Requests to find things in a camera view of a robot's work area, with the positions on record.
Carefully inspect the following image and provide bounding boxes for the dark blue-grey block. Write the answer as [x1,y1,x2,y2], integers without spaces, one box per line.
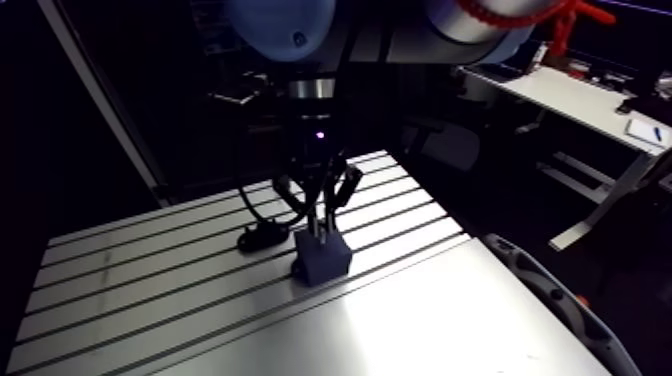
[290,227,353,288]

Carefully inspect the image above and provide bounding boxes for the black cable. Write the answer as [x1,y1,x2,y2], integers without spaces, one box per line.
[237,157,315,229]

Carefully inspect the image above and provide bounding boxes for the red cable wrap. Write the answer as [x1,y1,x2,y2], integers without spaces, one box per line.
[455,0,619,59]

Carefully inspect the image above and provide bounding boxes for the black oval holder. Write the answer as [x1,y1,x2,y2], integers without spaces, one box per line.
[236,219,292,254]

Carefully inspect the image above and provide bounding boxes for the white desk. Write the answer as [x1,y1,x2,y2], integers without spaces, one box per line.
[459,64,672,252]

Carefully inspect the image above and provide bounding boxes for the dark office chair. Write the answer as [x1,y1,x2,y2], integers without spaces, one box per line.
[401,116,482,173]

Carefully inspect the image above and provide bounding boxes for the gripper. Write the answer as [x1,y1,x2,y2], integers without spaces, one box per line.
[271,98,365,244]

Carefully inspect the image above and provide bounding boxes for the grey metal post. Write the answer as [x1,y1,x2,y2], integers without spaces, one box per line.
[36,0,171,207]

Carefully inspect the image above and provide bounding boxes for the white notepad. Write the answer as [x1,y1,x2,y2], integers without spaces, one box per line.
[624,117,672,149]

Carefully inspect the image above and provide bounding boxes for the pale holed strip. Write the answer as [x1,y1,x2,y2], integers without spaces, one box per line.
[481,232,645,376]

